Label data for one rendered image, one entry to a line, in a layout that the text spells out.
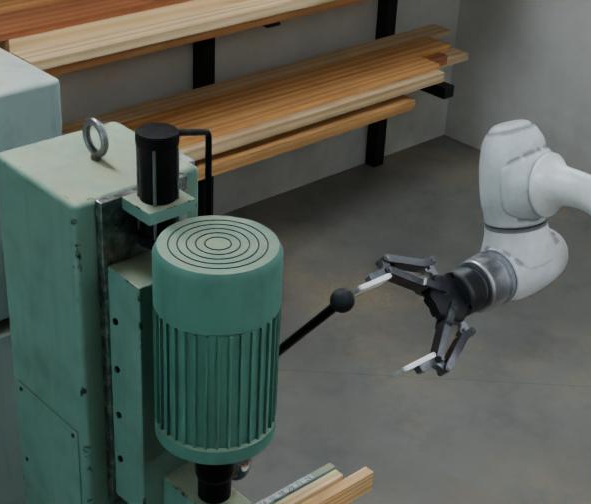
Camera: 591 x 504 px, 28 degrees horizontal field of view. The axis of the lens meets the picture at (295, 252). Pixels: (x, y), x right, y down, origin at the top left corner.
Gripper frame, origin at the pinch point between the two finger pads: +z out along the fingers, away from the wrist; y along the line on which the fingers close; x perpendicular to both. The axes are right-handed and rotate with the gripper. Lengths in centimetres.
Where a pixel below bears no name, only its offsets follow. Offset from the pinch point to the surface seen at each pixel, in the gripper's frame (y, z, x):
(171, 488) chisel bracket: -5.3, 27.3, -29.5
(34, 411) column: 17, 35, -45
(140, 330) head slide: 15.3, 30.8, -9.1
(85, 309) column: 22.4, 33.9, -15.2
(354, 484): -18.6, -6.2, -34.2
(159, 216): 26.8, 26.4, 2.2
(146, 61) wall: 146, -127, -198
